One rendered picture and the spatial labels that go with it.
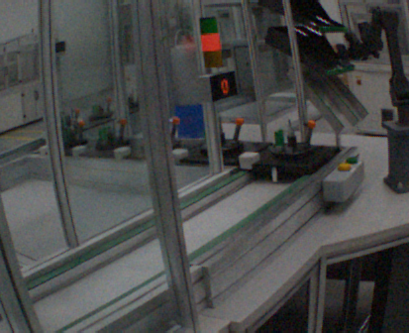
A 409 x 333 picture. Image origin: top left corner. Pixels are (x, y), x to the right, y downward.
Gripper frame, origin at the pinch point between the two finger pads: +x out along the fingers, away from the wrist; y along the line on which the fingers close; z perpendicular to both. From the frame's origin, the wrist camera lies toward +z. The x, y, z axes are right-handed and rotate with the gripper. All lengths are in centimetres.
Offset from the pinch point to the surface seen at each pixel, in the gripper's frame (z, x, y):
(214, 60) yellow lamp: -3, -4, 67
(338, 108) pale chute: -20.3, 4.0, 9.0
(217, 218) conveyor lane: -43, -8, 79
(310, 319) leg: -77, -24, 66
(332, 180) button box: -41, -24, 52
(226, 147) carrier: -26, 19, 52
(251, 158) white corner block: -31, 4, 55
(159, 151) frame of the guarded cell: -26, -50, 116
